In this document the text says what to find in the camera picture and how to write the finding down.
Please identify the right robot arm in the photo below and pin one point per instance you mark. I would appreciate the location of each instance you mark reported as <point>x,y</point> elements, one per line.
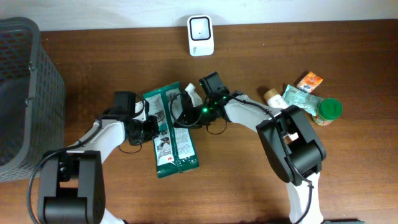
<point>293,149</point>

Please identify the white tube with tan cap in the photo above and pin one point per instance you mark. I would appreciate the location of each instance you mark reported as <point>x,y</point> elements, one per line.
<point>274,99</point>

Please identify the white barcode scanner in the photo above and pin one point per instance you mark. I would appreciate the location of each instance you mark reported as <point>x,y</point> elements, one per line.
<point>200,35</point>

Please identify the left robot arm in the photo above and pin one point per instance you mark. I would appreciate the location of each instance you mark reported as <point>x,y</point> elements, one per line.
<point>71,186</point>

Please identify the green capped jar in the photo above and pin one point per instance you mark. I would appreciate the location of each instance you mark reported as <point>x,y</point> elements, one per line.
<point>327,111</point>

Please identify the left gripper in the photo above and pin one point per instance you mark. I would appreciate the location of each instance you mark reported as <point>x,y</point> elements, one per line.
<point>152,128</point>

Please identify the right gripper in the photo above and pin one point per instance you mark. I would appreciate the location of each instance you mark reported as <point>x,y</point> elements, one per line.
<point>185,116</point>

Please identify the orange tissue packet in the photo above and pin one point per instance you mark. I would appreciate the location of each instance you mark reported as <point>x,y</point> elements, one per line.
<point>309,82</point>

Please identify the teal wet wipes pack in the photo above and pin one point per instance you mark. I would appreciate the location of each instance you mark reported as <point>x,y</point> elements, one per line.
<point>305,101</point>

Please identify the grey plastic mesh basket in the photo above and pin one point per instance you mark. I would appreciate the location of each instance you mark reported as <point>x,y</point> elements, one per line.
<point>32,100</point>

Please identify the green 3M package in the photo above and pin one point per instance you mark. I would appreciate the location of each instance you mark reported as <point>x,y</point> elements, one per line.
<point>173,147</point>

